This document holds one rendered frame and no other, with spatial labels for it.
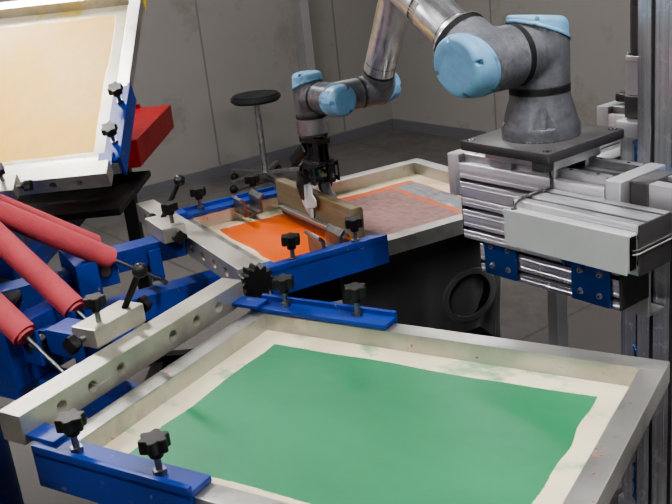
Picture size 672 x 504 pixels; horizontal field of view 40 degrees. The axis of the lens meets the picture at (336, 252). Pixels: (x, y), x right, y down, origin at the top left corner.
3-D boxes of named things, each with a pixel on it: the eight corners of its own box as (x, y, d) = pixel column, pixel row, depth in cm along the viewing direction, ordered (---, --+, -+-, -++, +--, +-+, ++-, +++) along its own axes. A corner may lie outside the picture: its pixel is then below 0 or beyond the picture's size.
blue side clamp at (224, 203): (275, 209, 265) (272, 185, 263) (283, 212, 261) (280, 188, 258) (176, 234, 252) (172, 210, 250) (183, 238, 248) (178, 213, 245)
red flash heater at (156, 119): (57, 143, 360) (51, 112, 356) (175, 131, 357) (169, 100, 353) (2, 185, 302) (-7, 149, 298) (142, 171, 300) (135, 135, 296)
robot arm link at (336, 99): (369, 78, 215) (342, 75, 224) (328, 87, 209) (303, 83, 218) (372, 112, 217) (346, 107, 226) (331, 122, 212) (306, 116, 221)
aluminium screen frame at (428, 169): (418, 169, 284) (417, 157, 283) (548, 208, 235) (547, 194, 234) (176, 231, 251) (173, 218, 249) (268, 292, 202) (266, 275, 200)
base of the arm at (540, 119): (597, 130, 179) (596, 78, 176) (545, 147, 171) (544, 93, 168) (536, 122, 191) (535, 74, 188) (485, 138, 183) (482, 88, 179)
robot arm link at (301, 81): (302, 76, 218) (283, 73, 224) (307, 122, 221) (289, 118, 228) (330, 70, 221) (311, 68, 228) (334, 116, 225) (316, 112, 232)
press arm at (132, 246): (178, 249, 224) (175, 229, 222) (187, 255, 219) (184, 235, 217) (108, 267, 216) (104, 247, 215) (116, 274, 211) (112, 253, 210)
